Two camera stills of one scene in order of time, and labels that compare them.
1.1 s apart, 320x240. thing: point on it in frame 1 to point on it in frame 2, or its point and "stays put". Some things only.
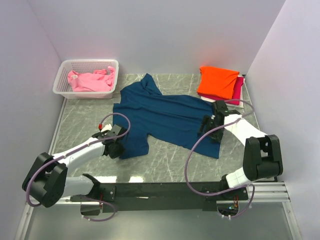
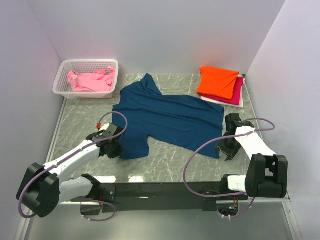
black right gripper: x=205 y=122 to x=229 y=152
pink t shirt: x=101 y=80 stays put
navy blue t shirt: x=147 y=116 stays put
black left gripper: x=119 y=152 stays put
